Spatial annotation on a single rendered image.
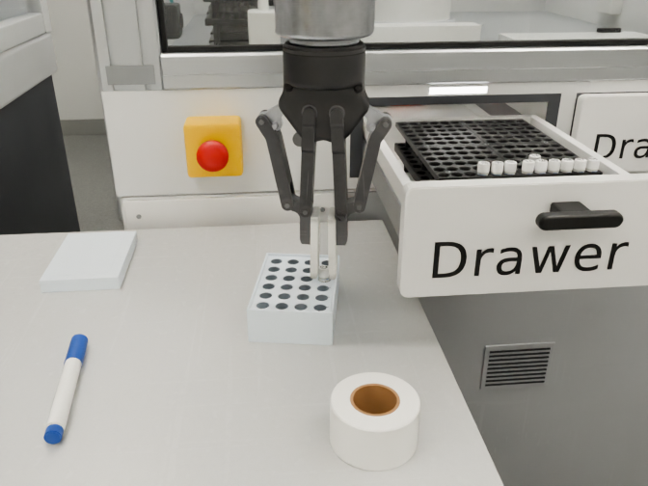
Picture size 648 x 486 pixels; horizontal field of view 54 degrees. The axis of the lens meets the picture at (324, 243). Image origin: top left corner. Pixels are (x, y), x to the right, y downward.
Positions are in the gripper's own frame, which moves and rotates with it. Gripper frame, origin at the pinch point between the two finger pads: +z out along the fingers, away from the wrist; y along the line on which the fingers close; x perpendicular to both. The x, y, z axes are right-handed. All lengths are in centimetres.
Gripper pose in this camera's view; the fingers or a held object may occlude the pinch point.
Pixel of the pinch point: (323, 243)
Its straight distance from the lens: 65.8
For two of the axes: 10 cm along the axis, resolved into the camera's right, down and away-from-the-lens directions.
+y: -10.0, -0.3, 0.7
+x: -0.8, 4.3, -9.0
